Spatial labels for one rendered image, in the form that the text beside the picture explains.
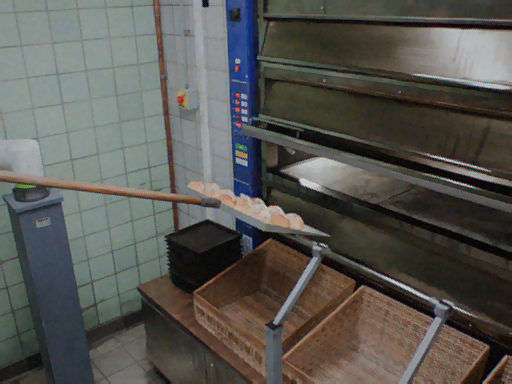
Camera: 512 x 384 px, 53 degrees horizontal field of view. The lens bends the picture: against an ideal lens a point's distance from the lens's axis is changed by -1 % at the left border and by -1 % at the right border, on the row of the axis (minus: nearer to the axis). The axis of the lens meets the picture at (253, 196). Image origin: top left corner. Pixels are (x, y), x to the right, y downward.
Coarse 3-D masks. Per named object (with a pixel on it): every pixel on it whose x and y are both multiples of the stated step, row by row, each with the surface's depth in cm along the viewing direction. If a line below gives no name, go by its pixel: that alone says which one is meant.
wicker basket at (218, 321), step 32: (256, 256) 254; (288, 256) 248; (224, 288) 246; (256, 288) 261; (288, 288) 248; (320, 288) 232; (352, 288) 218; (224, 320) 219; (256, 320) 239; (288, 320) 238; (320, 320) 210; (256, 352) 205
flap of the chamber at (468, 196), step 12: (252, 132) 228; (276, 132) 236; (288, 144) 211; (300, 144) 206; (324, 144) 217; (324, 156) 197; (336, 156) 192; (372, 156) 201; (372, 168) 181; (384, 168) 177; (420, 168) 187; (408, 180) 170; (420, 180) 167; (456, 180) 173; (444, 192) 160; (456, 192) 157; (468, 192) 155; (504, 192) 163; (480, 204) 152; (492, 204) 149; (504, 204) 147
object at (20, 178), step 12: (0, 180) 143; (12, 180) 145; (24, 180) 147; (36, 180) 149; (48, 180) 151; (60, 180) 154; (72, 180) 157; (96, 192) 163; (108, 192) 165; (120, 192) 167; (132, 192) 170; (144, 192) 174; (156, 192) 177; (192, 204) 189
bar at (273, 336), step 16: (304, 240) 184; (320, 256) 178; (336, 256) 173; (304, 272) 179; (368, 272) 163; (400, 288) 154; (416, 288) 153; (288, 304) 176; (432, 304) 147; (448, 304) 144; (272, 320) 177; (272, 336) 174; (432, 336) 144; (272, 352) 176; (272, 368) 179; (416, 368) 142
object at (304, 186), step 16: (272, 176) 248; (288, 176) 244; (304, 192) 233; (320, 192) 225; (336, 192) 224; (352, 208) 213; (368, 208) 207; (384, 208) 206; (400, 224) 196; (416, 224) 192; (432, 224) 191; (432, 240) 186; (448, 240) 181; (464, 240) 179; (480, 256) 173; (496, 256) 168
